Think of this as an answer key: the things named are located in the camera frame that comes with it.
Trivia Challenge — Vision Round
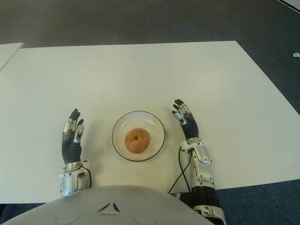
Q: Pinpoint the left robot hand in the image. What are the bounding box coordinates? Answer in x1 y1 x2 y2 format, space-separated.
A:
61 108 85 165

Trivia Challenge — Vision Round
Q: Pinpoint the red yellow apple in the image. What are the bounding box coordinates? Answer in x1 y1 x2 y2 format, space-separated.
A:
124 127 151 154

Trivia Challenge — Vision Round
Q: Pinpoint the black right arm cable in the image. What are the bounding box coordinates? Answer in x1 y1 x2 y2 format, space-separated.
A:
167 146 192 195

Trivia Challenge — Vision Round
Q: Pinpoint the white side table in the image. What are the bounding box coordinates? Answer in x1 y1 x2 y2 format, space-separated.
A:
0 42 25 71

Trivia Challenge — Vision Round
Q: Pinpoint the grey robot torso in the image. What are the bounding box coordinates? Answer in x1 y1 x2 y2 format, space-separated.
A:
0 184 212 225

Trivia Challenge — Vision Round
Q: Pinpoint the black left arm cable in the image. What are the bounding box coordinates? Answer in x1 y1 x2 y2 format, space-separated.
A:
82 160 93 187

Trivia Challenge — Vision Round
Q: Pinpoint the white plate with black rim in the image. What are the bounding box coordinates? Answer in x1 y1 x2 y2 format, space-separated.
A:
111 110 167 163

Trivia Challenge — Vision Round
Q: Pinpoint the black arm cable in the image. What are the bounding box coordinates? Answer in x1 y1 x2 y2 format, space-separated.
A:
167 146 192 195
82 160 93 187

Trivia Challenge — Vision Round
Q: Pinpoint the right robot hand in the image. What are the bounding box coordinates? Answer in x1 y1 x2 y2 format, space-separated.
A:
172 98 200 141

